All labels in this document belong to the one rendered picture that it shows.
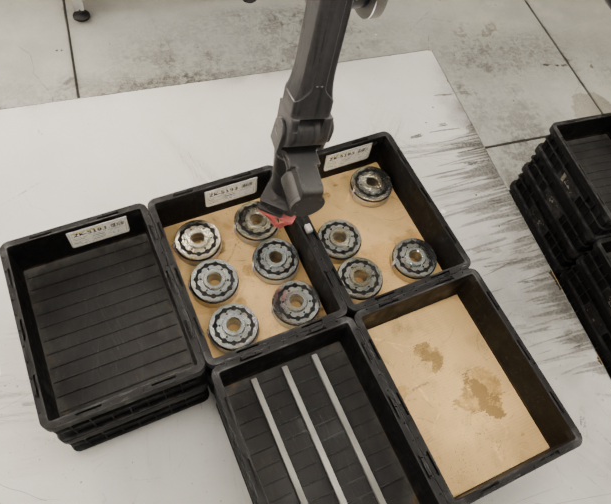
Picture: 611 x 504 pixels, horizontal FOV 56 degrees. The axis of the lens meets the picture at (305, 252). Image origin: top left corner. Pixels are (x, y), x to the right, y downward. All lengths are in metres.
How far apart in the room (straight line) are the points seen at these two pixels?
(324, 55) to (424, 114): 1.05
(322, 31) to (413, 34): 2.43
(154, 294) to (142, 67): 1.76
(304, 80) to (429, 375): 0.70
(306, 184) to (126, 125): 0.93
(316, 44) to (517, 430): 0.87
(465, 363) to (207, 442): 0.58
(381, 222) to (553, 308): 0.50
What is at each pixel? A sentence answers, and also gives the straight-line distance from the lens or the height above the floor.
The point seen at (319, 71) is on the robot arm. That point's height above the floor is 1.43.
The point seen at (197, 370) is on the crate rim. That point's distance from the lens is 1.11.
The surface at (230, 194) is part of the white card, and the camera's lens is 1.34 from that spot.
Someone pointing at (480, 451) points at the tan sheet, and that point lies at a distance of 1.27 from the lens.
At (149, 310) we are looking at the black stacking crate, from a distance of 1.28.
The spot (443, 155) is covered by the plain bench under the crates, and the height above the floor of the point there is 0.70.
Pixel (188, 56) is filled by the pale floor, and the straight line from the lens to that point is 2.94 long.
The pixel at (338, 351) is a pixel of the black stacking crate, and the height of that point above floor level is 0.83.
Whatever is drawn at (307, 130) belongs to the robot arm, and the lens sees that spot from 0.88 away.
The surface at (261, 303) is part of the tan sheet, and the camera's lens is 1.27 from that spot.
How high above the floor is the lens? 1.99
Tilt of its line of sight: 60 degrees down
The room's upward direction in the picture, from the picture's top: 12 degrees clockwise
